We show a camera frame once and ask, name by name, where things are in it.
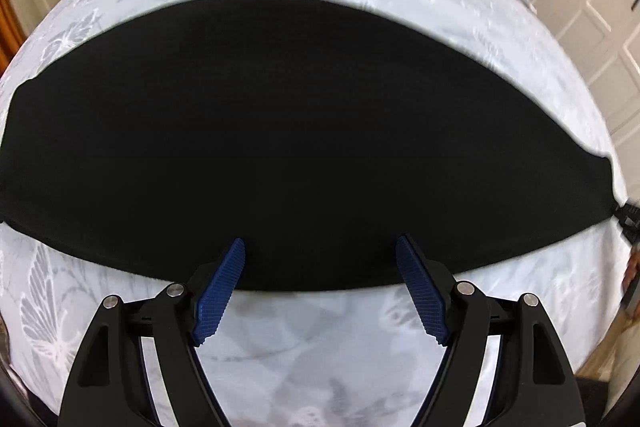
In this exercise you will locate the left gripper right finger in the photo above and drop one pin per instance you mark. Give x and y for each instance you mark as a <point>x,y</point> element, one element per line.
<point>534,384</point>

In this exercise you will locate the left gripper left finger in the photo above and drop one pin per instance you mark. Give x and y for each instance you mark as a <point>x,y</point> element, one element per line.
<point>108,384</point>

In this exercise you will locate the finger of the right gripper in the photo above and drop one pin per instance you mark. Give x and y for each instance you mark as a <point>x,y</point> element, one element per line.
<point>628,218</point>

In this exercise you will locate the black pants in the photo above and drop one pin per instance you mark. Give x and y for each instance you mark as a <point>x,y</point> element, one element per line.
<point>316,133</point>

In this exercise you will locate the white wardrobe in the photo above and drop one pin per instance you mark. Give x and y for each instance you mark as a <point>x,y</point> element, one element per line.
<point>601,37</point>

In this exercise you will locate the orange curtain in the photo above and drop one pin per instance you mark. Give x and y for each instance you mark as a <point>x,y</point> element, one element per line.
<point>11,34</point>

